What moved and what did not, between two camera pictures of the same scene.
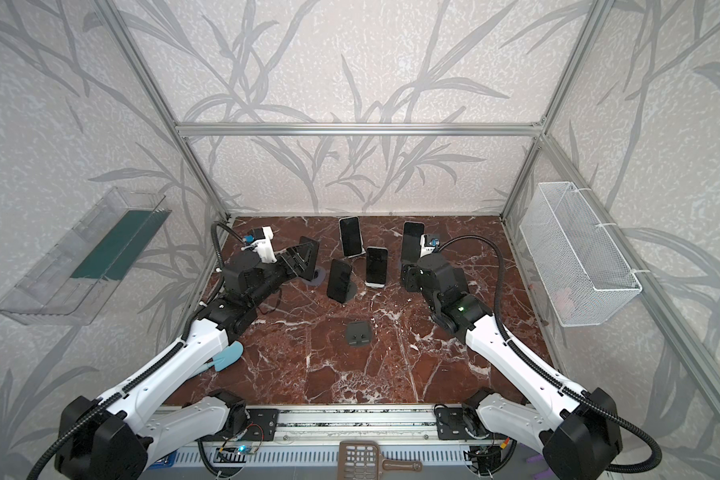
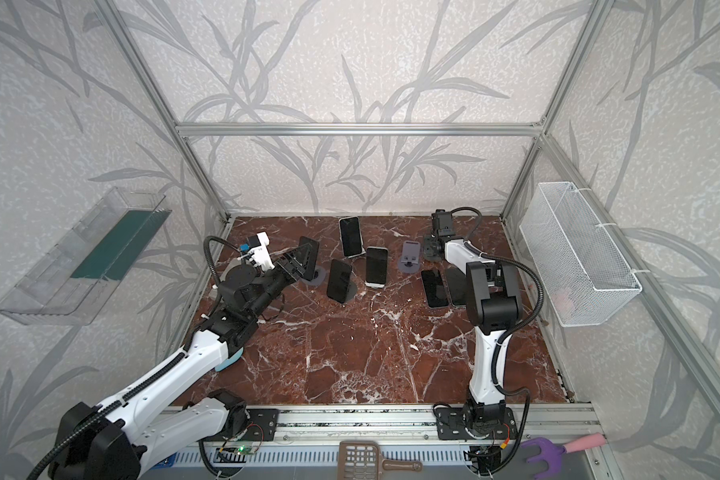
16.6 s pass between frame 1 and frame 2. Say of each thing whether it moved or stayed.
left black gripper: stayed
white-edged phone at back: stayed
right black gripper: moved
